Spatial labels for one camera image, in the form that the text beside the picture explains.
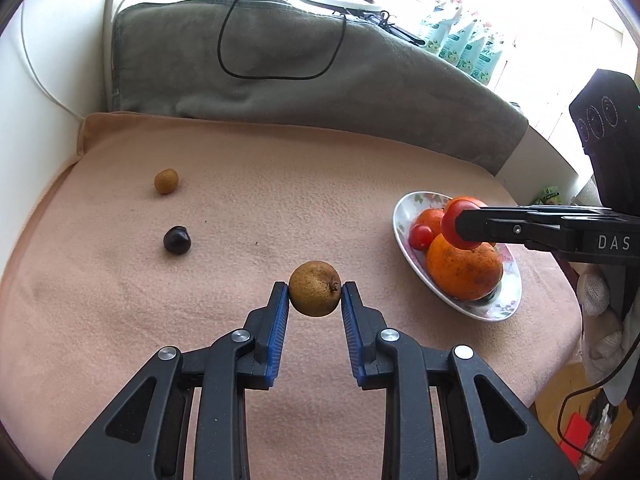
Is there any white cable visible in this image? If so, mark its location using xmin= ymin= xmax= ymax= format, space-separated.
xmin=20 ymin=0 xmax=86 ymax=123

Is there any large red tomato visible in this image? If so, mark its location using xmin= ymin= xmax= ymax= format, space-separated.
xmin=441 ymin=196 xmax=488 ymax=251

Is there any grey towel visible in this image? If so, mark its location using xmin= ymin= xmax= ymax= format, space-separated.
xmin=111 ymin=0 xmax=530 ymax=177

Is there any brown round fruit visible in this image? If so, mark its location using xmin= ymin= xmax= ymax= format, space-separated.
xmin=288 ymin=260 xmax=343 ymax=317

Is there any small brown longan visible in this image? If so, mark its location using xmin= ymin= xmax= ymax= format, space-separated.
xmin=153 ymin=168 xmax=179 ymax=195

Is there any dark plum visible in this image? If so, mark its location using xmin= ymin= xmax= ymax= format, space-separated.
xmin=163 ymin=226 xmax=191 ymax=256

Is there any small red cherry tomato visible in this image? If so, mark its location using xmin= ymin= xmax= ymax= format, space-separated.
xmin=409 ymin=223 xmax=434 ymax=251

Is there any pink fleece blanket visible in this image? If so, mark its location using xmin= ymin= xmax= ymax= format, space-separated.
xmin=0 ymin=111 xmax=586 ymax=480

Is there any red box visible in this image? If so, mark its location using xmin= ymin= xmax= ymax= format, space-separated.
xmin=560 ymin=412 xmax=593 ymax=461

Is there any medium tangerine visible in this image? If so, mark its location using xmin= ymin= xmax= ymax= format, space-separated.
xmin=411 ymin=207 xmax=446 ymax=241

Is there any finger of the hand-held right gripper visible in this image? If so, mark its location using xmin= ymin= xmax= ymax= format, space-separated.
xmin=454 ymin=203 xmax=640 ymax=265

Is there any large orange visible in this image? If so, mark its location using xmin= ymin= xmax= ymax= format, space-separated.
xmin=426 ymin=232 xmax=504 ymax=302

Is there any person's right hand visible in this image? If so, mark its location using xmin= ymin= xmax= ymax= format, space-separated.
xmin=580 ymin=265 xmax=628 ymax=386

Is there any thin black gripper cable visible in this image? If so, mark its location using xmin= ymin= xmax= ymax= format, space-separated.
xmin=557 ymin=340 xmax=636 ymax=466

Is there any white floral plate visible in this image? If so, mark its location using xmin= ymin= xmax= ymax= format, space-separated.
xmin=392 ymin=190 xmax=522 ymax=322

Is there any floral print packet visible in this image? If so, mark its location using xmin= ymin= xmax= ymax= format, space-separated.
xmin=457 ymin=30 xmax=493 ymax=73
xmin=472 ymin=35 xmax=506 ymax=86
xmin=440 ymin=15 xmax=476 ymax=61
xmin=417 ymin=0 xmax=463 ymax=46

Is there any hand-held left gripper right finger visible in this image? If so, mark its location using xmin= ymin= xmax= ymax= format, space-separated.
xmin=341 ymin=281 xmax=581 ymax=480

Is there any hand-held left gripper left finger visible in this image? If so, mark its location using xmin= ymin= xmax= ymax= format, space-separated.
xmin=52 ymin=281 xmax=292 ymax=480

